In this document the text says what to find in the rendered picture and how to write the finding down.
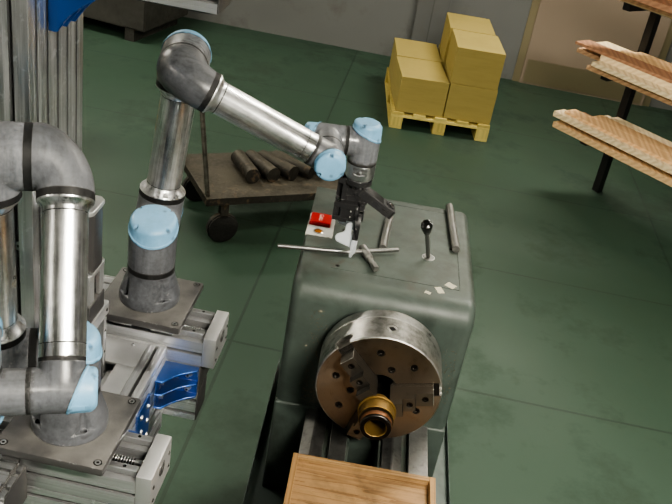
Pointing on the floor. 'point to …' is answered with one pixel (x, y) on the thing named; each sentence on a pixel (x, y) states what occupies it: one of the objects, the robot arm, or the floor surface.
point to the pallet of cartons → (447, 77)
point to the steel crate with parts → (134, 16)
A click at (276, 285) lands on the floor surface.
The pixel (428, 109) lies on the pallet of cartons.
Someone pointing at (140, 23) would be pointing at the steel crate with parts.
